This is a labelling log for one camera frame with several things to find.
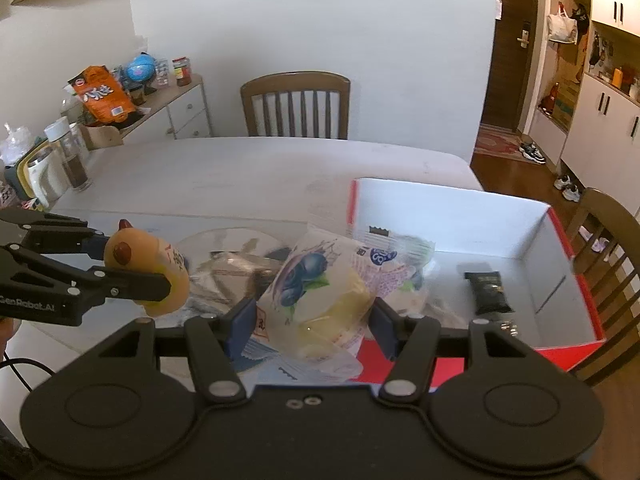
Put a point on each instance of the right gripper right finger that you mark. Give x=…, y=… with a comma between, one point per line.
x=411, y=344

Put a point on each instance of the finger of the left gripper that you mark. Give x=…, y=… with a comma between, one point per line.
x=115, y=284
x=53, y=234

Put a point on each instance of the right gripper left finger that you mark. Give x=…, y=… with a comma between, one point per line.
x=213, y=343

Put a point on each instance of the yellow spotted bread bun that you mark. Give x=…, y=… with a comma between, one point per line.
x=135, y=250

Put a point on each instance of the blueberry pastry clear packet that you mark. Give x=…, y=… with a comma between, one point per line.
x=314, y=314

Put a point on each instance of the silver foil snack packet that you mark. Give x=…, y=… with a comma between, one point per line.
x=224, y=279

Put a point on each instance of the white kettle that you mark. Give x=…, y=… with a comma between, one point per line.
x=46, y=175

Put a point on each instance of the black snack packet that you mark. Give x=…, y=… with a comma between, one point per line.
x=488, y=292

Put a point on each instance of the clear bottle white cap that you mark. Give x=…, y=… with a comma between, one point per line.
x=60, y=137

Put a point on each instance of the orange snack bag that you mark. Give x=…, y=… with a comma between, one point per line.
x=104, y=97

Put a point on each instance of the red cardboard shoe box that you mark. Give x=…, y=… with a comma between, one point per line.
x=475, y=231

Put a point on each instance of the white drawer sideboard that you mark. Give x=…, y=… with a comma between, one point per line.
x=173, y=113

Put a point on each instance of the blue globe toy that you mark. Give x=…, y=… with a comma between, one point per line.
x=141, y=69

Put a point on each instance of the white sneakers pair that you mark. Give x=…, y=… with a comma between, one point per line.
x=569, y=190

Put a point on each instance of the wooden chair behind box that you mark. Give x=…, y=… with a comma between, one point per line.
x=605, y=236

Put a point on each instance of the dark sneakers pair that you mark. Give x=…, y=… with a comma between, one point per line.
x=530, y=152

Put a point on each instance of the wooden chair at left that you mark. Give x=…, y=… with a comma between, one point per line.
x=303, y=104

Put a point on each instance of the white cabinet with shelves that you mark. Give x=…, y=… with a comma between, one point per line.
x=584, y=112

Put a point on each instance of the white handbag hanging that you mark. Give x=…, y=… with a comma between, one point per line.
x=561, y=29

